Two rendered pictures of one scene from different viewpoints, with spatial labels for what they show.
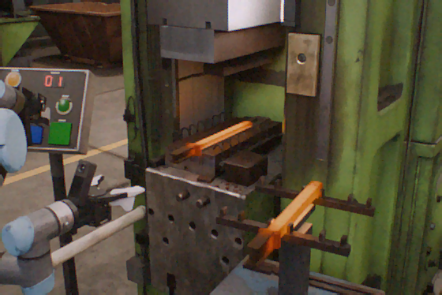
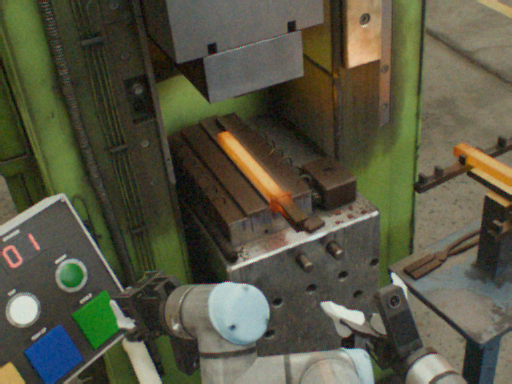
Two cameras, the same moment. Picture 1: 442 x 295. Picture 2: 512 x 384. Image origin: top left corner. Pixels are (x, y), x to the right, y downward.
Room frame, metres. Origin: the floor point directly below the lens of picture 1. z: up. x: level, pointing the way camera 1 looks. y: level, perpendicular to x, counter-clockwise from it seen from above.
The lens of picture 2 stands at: (0.94, 1.09, 1.88)
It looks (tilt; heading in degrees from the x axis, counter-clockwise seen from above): 36 degrees down; 304
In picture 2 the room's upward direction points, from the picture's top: 7 degrees counter-clockwise
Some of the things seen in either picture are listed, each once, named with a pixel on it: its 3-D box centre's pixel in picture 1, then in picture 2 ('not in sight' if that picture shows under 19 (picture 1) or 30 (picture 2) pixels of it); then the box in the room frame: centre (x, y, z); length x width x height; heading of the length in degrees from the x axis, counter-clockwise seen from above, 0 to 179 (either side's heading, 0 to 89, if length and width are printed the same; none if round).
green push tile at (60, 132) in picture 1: (60, 133); (98, 319); (1.69, 0.54, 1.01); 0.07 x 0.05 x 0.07; 80
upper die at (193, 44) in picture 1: (226, 35); (213, 31); (1.75, -0.01, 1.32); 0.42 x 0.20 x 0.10; 145
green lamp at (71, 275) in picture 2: (64, 106); (71, 275); (1.73, 0.53, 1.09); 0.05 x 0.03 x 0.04; 55
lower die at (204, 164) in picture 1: (226, 141); (232, 171); (1.75, -0.01, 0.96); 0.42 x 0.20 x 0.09; 145
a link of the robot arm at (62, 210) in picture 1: (59, 218); (432, 377); (1.13, 0.39, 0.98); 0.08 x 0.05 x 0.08; 55
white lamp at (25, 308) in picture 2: not in sight; (23, 309); (1.75, 0.63, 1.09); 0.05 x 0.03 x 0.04; 55
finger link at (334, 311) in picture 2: (95, 189); (342, 323); (1.30, 0.34, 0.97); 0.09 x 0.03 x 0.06; 1
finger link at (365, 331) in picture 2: not in sight; (365, 325); (1.26, 0.34, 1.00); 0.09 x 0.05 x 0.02; 1
